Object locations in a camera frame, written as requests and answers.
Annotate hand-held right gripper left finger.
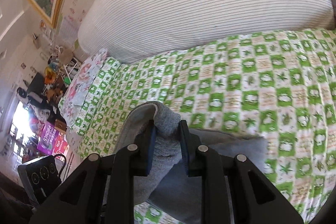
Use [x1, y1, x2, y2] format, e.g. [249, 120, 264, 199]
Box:
[29, 119, 155, 224]

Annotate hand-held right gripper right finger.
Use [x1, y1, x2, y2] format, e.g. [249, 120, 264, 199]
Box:
[180, 120, 305, 224]

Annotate grey pants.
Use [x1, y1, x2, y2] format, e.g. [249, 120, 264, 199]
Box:
[113, 101, 268, 224]

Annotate purple cardboard box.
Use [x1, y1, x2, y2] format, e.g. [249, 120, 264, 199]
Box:
[37, 121, 69, 156]

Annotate dark cloth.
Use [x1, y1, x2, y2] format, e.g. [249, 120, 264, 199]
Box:
[0, 182, 33, 224]

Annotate pink flowered bed sheet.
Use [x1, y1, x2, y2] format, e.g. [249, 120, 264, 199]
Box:
[65, 126, 88, 168]

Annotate green patterned quilt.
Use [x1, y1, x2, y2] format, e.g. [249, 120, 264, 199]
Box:
[67, 28, 336, 224]

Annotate cluttered dark table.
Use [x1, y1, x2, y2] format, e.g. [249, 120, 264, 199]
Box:
[26, 73, 69, 110]

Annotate floral cloth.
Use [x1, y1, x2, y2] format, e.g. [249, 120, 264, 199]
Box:
[58, 49, 108, 126]

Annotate brown paper bag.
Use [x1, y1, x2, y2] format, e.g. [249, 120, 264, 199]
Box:
[58, 48, 74, 65]

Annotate white striped pillow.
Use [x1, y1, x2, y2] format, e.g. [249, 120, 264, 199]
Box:
[78, 0, 336, 64]

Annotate black cable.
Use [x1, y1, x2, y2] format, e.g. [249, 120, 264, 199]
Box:
[54, 154, 68, 180]

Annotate wall calendar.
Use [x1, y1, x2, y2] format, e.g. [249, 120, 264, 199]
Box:
[61, 15, 79, 34]

